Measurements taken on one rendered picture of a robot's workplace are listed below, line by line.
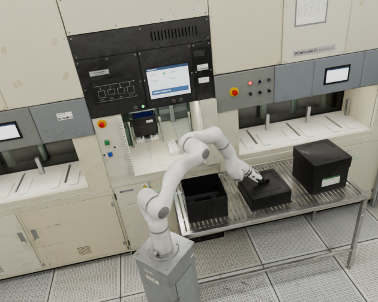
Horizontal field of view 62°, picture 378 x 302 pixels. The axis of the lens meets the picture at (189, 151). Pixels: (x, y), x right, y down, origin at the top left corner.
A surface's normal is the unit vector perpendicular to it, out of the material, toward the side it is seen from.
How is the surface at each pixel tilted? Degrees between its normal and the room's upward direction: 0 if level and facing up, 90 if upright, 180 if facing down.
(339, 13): 90
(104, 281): 0
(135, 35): 90
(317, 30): 90
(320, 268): 0
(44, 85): 90
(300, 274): 0
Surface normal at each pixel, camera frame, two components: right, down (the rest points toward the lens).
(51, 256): 0.18, 0.49
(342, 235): -0.11, -0.85
